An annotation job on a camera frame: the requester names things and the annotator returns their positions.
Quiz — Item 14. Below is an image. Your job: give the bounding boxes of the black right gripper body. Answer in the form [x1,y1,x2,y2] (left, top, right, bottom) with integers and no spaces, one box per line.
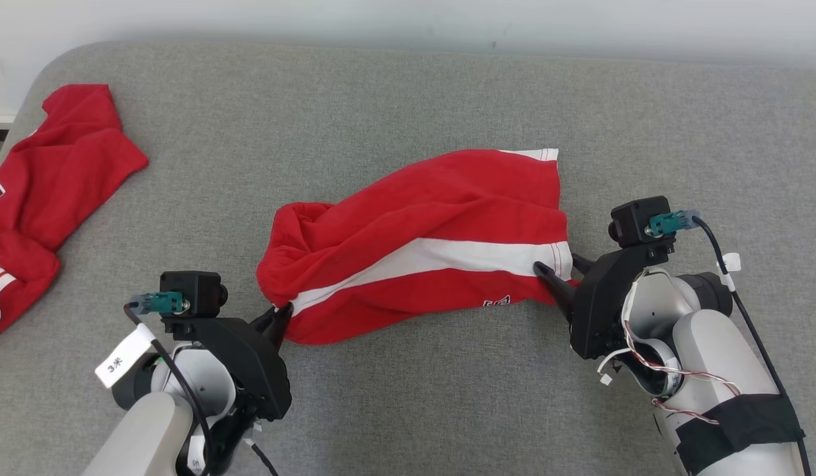
[570,241,676,360]

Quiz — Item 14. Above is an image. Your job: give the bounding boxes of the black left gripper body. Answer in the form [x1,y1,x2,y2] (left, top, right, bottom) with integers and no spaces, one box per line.
[162,317,293,422]

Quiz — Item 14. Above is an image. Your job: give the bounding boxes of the red shorts with white stripe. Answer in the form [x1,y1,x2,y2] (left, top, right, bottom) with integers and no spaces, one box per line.
[256,148,574,346]

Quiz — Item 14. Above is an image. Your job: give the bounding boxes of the red basketball jersey with lettering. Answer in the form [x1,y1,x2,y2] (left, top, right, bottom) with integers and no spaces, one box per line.
[0,84,149,344]

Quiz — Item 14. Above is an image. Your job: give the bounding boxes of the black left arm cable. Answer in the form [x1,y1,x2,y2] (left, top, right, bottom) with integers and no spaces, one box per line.
[124,293,217,476]

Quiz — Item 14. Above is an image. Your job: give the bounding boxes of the small white cable tag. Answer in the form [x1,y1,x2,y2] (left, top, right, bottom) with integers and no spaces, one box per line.
[716,253,741,292]

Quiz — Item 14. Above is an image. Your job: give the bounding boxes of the white printed cable label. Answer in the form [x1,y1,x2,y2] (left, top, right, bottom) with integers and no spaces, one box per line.
[95,324,156,389]

